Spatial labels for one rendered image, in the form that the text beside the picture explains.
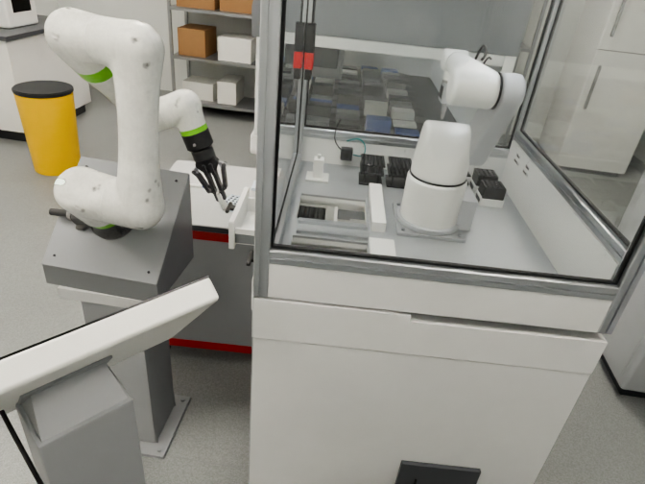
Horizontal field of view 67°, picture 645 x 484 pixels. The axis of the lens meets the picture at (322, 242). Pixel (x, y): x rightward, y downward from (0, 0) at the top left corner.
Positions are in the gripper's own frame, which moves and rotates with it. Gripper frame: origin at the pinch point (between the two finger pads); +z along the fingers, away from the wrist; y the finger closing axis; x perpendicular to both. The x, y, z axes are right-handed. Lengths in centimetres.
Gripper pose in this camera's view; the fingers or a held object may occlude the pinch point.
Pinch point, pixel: (222, 200)
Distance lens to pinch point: 181.1
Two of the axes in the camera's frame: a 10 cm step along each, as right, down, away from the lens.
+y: -9.7, 1.9, 1.7
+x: -0.5, 5.1, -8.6
